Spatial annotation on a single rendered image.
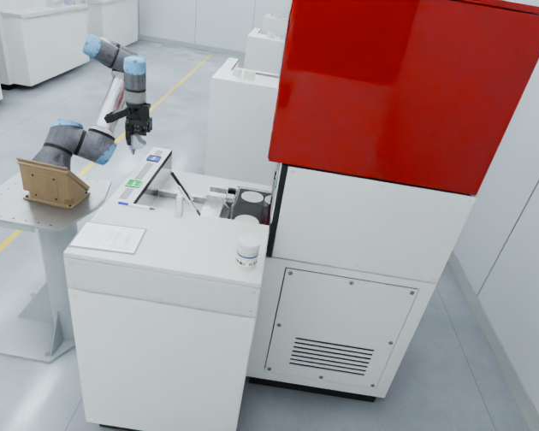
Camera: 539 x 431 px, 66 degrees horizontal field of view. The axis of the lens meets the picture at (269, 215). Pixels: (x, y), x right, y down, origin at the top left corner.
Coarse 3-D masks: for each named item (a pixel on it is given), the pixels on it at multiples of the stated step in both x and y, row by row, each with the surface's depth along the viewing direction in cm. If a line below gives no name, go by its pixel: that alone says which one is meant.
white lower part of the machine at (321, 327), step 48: (288, 288) 174; (336, 288) 172; (384, 288) 170; (432, 288) 168; (288, 336) 188; (336, 336) 186; (384, 336) 184; (288, 384) 208; (336, 384) 202; (384, 384) 200
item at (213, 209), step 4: (208, 200) 185; (204, 204) 181; (208, 204) 182; (212, 204) 182; (216, 204) 183; (220, 204) 183; (224, 204) 189; (204, 208) 179; (208, 208) 179; (212, 208) 180; (216, 208) 180; (220, 208) 181; (204, 212) 176; (208, 212) 176; (212, 212) 177; (216, 212) 178; (220, 212) 178; (216, 216) 175; (220, 216) 179
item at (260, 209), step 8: (240, 192) 191; (264, 192) 195; (240, 200) 185; (264, 200) 188; (240, 208) 180; (248, 208) 181; (256, 208) 182; (264, 208) 183; (232, 216) 173; (256, 216) 175; (264, 216) 176; (264, 224) 171
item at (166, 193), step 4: (160, 192) 193; (164, 192) 192; (168, 192) 192; (172, 192) 192; (176, 192) 193; (180, 192) 193; (160, 196) 193; (164, 196) 193; (168, 196) 193; (172, 196) 193; (176, 196) 193; (192, 196) 192; (196, 196) 193; (200, 196) 193; (204, 196) 194; (192, 200) 193; (196, 200) 193; (200, 200) 193; (204, 200) 193; (228, 200) 194; (228, 204) 193
